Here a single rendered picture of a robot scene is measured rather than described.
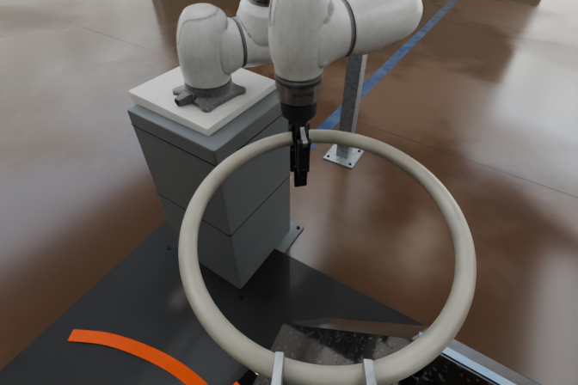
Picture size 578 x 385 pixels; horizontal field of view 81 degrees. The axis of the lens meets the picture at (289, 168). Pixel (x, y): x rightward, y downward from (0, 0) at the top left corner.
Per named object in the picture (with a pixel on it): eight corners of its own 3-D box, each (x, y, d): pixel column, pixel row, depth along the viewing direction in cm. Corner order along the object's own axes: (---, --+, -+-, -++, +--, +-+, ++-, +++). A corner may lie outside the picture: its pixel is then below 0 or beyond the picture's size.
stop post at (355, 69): (364, 151, 223) (400, -39, 150) (352, 169, 210) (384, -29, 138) (335, 142, 231) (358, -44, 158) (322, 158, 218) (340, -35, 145)
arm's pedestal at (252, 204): (162, 251, 166) (102, 111, 112) (230, 190, 197) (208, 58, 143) (242, 306, 145) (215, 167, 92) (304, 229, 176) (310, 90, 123)
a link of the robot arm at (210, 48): (176, 70, 114) (162, 1, 99) (228, 61, 120) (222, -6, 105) (190, 94, 104) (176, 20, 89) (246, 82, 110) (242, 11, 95)
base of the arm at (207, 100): (161, 97, 112) (156, 82, 108) (212, 74, 125) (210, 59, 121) (196, 119, 104) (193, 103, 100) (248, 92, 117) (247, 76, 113)
